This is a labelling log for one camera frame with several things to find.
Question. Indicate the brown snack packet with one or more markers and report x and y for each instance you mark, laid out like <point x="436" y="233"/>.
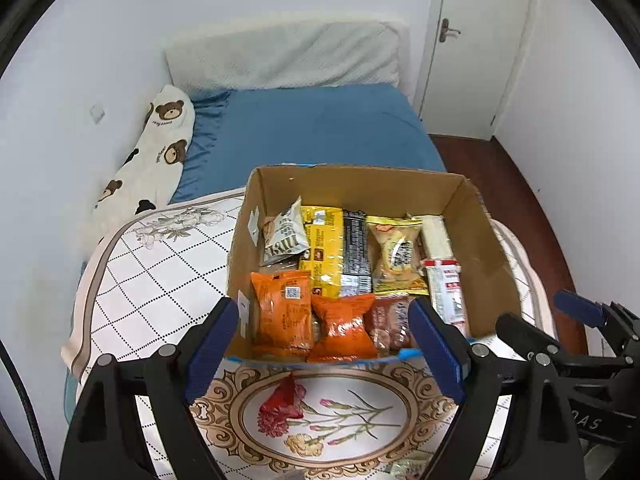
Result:
<point x="390" y="322"/>

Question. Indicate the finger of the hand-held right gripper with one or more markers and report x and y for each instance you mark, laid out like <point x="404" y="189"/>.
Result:
<point x="527" y="335"/>
<point x="580" y="306"/>

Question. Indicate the orange pillow-shaped snack packet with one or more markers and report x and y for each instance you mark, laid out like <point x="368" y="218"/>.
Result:
<point x="342" y="327"/>

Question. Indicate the bear print pillow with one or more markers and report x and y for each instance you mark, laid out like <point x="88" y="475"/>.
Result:
<point x="155" y="160"/>

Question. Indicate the white long snack packet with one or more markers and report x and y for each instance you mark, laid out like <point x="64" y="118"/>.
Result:
<point x="435" y="237"/>

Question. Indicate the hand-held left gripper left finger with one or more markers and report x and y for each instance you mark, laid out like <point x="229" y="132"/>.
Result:
<point x="210" y="345"/>

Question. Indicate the white door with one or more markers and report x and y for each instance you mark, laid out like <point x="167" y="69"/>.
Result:
<point x="480" y="45"/>

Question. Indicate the large yellow black snack packet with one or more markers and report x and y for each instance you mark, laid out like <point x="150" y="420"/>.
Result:
<point x="325" y="255"/>

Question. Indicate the white diamond pattern blanket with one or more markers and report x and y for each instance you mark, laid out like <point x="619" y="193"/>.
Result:
<point x="150" y="270"/>

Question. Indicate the white wall socket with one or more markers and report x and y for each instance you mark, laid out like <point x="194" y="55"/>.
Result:
<point x="97" y="113"/>

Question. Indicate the white pillow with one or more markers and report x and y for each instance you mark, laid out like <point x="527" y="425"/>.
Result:
<point x="290" y="55"/>

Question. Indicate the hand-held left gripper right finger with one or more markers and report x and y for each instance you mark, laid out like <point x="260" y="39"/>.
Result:
<point x="436" y="350"/>

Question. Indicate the clear red white long packet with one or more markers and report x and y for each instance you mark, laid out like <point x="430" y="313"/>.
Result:
<point x="447" y="290"/>

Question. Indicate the yellow bread packet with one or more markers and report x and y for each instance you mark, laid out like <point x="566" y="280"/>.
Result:
<point x="397" y="255"/>

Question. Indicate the tall orange snack packet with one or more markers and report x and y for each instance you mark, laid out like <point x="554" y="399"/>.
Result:
<point x="280" y="310"/>

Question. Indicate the printed cardboard box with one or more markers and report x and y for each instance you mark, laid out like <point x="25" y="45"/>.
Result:
<point x="360" y="195"/>

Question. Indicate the white green nut packet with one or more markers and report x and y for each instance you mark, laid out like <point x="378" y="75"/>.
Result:
<point x="285" y="235"/>

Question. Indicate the green candy packet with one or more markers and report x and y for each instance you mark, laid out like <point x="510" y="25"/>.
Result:
<point x="407" y="467"/>

